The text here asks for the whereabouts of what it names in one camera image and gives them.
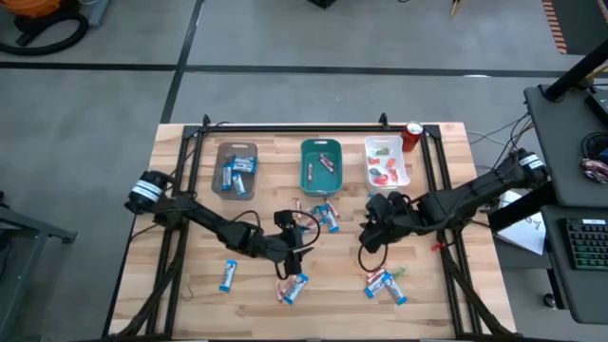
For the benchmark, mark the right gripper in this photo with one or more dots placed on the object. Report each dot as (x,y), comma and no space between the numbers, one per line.
(394,216)

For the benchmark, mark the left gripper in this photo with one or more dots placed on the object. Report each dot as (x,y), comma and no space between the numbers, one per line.
(287,244)

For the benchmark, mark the red round candy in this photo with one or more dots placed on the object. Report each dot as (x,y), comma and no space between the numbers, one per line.
(380,179)

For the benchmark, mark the red twist candy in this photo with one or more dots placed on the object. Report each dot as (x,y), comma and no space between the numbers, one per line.
(373,160)
(393,176)

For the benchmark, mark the blue candy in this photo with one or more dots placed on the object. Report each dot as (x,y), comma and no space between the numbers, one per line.
(375,171)

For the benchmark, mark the orange candy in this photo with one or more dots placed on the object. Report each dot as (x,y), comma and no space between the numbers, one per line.
(390,163)

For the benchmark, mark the green candy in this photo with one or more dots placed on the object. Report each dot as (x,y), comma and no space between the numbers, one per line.
(399,271)
(382,152)

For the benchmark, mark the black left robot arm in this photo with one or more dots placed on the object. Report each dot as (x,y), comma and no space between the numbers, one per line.
(214,223)

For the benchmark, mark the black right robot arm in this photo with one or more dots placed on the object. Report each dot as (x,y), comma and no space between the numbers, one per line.
(475,192)

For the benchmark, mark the teal wrapped candy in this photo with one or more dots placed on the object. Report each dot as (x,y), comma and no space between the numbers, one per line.
(319,209)

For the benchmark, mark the red zip tie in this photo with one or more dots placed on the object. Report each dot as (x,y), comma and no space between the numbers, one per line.
(436,247)

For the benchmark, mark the white plastic bin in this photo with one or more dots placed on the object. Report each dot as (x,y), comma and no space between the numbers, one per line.
(399,145)

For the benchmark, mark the grey translucent plastic bin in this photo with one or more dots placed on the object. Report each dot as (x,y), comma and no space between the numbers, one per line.
(218,195)

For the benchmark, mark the red soda can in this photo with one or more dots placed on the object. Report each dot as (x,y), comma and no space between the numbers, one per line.
(411,140)

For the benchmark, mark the green plastic bin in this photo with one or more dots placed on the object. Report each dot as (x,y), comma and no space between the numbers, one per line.
(306,152)

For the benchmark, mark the white paper sheet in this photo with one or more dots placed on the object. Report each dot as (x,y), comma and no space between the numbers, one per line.
(527,235)

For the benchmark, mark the black caster wheel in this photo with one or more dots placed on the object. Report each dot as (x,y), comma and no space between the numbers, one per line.
(549,301)

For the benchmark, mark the backlit computer keyboard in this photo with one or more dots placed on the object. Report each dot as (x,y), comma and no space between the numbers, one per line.
(589,244)

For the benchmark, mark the dark grey desk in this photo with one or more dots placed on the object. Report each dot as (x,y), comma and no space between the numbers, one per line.
(570,142)

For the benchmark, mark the pink patterned pouch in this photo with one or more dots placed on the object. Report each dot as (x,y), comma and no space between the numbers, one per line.
(596,171)

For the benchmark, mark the grey metal cart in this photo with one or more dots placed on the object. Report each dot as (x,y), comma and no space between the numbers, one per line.
(38,227)

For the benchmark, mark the black desk device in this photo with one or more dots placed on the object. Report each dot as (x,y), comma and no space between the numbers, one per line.
(599,107)

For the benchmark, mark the black slanted pole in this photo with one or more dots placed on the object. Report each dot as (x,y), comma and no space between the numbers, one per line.
(577,71)

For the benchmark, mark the dark mat with striped edge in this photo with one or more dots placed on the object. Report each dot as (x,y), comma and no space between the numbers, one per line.
(584,28)

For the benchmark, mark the orange shop vacuum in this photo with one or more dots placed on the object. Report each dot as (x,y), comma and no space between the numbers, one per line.
(33,7)

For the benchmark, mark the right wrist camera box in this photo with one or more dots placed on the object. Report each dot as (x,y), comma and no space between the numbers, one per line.
(381,200)

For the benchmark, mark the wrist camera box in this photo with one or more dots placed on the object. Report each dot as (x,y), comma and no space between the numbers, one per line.
(284,219)
(381,200)

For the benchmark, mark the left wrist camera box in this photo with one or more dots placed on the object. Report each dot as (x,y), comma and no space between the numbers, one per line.
(284,219)

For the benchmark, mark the grey metal post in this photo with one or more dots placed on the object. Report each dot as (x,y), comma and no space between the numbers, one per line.
(99,12)

